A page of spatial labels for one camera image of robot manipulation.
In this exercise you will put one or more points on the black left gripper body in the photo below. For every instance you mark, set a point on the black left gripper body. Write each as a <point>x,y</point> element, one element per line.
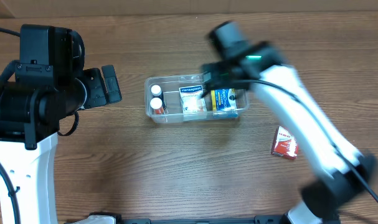
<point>95,88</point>

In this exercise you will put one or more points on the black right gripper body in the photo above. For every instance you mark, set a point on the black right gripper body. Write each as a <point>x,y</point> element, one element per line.
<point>212,78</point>

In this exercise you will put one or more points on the blue yellow VapoDrops box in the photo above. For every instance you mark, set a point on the blue yellow VapoDrops box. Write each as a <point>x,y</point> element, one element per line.
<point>224,103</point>

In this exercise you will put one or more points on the white Hansaplast box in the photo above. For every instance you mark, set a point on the white Hansaplast box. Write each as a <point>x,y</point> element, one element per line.
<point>191,99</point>

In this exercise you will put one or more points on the dark bottle white cap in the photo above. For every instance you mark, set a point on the dark bottle white cap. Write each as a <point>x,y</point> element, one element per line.
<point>157,92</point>

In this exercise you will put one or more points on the orange vitamin tube white cap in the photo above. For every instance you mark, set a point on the orange vitamin tube white cap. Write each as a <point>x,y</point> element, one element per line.
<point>157,105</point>

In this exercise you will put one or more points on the red white small box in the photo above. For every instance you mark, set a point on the red white small box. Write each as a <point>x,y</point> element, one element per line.
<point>284,144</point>

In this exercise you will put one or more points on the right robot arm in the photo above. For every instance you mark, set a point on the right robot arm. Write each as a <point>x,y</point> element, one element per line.
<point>342,171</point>

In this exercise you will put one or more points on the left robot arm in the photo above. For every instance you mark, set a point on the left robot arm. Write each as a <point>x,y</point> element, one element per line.
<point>47,83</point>

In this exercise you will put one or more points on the clear plastic container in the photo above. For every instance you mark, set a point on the clear plastic container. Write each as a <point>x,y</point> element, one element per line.
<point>172,101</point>

